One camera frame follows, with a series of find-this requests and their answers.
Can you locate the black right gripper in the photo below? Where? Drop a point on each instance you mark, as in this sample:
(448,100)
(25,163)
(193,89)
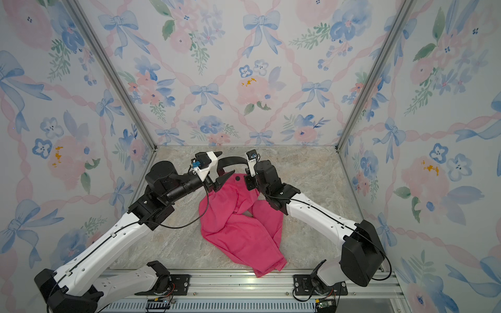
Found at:
(250,184)

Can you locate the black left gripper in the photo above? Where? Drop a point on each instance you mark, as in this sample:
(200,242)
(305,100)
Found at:
(219,182)

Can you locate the black leather belt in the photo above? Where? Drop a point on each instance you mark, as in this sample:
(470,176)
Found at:
(231,161)

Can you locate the pink trousers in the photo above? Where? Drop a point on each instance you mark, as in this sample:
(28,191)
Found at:
(246,229)

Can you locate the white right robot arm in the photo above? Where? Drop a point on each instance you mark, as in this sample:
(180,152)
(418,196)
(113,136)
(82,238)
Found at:
(361,250)

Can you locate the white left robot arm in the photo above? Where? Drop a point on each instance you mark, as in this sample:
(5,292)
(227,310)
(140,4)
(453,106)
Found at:
(76,286)

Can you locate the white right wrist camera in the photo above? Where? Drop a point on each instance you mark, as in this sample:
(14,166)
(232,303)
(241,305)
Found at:
(252,159)

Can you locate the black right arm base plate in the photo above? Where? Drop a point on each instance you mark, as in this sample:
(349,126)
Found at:
(303,286)

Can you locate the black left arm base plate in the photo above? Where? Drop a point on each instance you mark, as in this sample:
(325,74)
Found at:
(178,285)

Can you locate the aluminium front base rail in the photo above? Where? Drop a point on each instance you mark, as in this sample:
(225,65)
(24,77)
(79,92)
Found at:
(240,291)

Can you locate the left rear aluminium corner post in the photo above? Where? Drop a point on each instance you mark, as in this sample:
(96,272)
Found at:
(78,15)

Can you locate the aluminium corner post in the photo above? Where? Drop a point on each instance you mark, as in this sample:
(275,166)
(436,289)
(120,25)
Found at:
(401,18)
(78,15)

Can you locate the right rear aluminium corner post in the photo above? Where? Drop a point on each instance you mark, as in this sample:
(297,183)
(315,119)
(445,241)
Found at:
(401,18)

